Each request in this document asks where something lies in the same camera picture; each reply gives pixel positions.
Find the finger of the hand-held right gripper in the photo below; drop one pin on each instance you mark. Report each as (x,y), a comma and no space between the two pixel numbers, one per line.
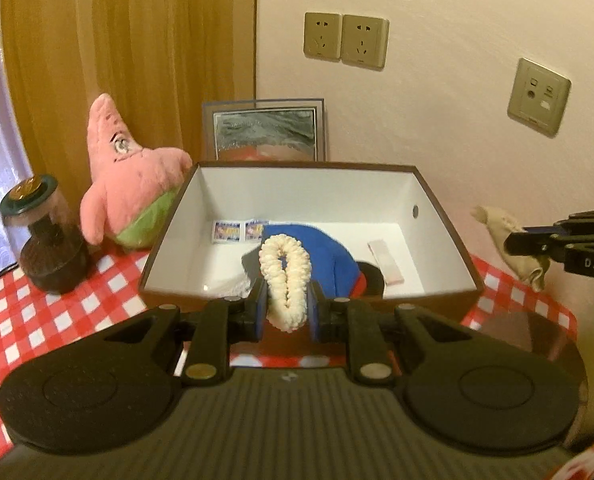
(592,220)
(537,244)

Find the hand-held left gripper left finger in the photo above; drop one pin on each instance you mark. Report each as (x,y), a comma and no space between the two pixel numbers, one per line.
(261,310)

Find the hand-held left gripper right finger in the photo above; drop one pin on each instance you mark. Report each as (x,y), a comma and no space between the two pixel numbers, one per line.
(314,316)

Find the beige cloth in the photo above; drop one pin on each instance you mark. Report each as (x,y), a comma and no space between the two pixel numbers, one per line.
(507,225)

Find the white fluffy scrunchie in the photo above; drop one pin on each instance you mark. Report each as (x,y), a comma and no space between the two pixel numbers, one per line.
(286,280)

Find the blue plush toy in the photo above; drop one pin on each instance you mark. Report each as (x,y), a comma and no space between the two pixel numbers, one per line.
(327,260)

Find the brown box white inside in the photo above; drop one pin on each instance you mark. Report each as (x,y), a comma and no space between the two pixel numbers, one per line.
(307,200)

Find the small printed sticker packet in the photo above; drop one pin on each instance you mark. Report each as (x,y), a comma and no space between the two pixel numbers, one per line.
(226,230)
(256,230)

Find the pink starfish plush toy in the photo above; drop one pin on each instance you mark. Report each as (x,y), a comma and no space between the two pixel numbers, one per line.
(127,185)

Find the red white checkered tablecloth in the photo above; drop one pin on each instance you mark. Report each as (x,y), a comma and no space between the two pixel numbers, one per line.
(42,320)

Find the glass jar green lid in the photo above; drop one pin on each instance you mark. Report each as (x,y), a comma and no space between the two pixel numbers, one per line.
(42,230)

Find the yellow curtain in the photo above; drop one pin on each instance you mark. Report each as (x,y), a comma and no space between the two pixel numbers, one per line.
(127,60)

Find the beige wall data socket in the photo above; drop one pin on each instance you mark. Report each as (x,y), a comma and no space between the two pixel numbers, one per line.
(538,96)

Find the glass picture frame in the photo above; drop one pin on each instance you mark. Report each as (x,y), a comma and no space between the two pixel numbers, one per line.
(264,127)

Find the beige wall power socket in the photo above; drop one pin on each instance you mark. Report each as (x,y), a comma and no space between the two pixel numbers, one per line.
(322,35)
(364,41)

